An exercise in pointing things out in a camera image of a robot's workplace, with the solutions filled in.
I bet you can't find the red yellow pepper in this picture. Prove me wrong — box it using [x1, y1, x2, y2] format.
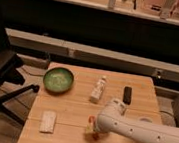
[85, 116, 99, 141]

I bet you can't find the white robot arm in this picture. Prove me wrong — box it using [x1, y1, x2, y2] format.
[94, 98, 179, 143]

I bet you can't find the white plastic bottle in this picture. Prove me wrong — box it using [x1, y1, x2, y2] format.
[90, 75, 107, 103]

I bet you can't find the green round bowl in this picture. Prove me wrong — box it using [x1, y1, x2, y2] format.
[43, 67, 74, 94]

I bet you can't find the black rectangular remote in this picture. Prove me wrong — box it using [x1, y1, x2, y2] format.
[123, 87, 132, 104]

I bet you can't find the white folded cloth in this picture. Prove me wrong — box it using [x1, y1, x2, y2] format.
[40, 111, 56, 133]

